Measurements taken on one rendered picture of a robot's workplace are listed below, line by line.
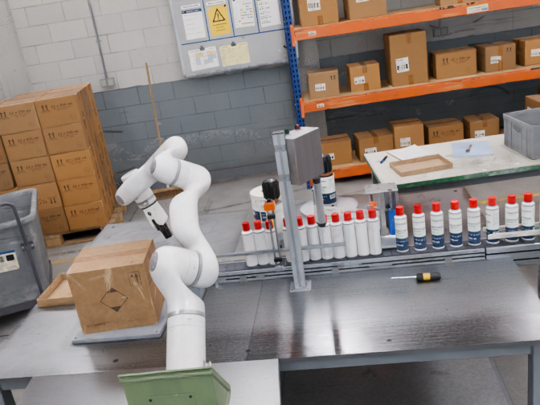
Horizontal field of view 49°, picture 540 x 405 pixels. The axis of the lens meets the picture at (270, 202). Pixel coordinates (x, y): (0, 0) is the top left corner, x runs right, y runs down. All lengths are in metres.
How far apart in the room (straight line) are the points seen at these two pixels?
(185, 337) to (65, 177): 4.05
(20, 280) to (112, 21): 3.35
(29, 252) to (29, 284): 0.27
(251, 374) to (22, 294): 2.83
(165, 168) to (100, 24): 4.90
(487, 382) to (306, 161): 1.33
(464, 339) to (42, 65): 5.90
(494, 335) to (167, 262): 1.11
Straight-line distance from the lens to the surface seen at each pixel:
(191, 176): 2.17
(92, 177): 5.73
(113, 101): 7.02
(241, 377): 2.06
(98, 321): 2.46
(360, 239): 2.57
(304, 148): 2.31
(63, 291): 2.98
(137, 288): 2.36
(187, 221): 2.04
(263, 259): 2.62
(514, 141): 4.15
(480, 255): 2.63
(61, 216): 5.90
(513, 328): 2.21
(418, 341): 2.13
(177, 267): 1.92
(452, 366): 3.05
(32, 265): 4.50
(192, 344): 1.86
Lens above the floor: 2.02
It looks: 20 degrees down
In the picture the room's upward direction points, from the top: 9 degrees counter-clockwise
